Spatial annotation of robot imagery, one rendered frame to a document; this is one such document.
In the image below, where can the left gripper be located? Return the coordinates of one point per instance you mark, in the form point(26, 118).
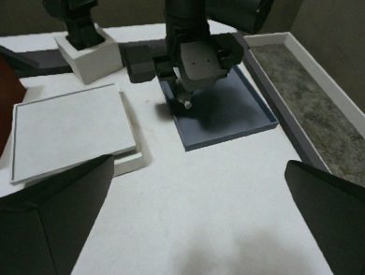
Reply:
point(143, 66)

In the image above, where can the grey gas cylinder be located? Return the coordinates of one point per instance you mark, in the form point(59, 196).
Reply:
point(183, 96)

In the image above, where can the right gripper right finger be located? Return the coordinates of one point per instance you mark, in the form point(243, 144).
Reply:
point(334, 211)

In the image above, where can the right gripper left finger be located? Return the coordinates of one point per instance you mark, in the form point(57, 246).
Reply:
point(44, 227)

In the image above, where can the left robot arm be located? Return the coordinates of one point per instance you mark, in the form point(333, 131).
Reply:
point(195, 58)

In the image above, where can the red-brown open box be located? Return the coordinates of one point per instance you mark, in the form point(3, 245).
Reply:
point(12, 92)

